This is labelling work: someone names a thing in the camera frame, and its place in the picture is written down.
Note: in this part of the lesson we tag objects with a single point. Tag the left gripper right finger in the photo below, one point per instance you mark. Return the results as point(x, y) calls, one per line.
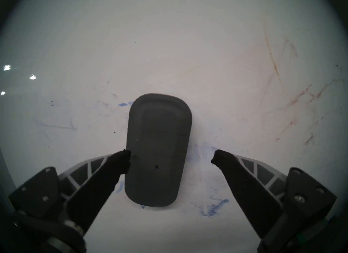
point(244, 184)

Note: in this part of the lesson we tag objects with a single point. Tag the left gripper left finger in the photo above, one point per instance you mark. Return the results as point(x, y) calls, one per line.
point(95, 184)

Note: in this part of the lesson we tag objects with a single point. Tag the dark grey whiteboard eraser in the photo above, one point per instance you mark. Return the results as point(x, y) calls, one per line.
point(159, 146)

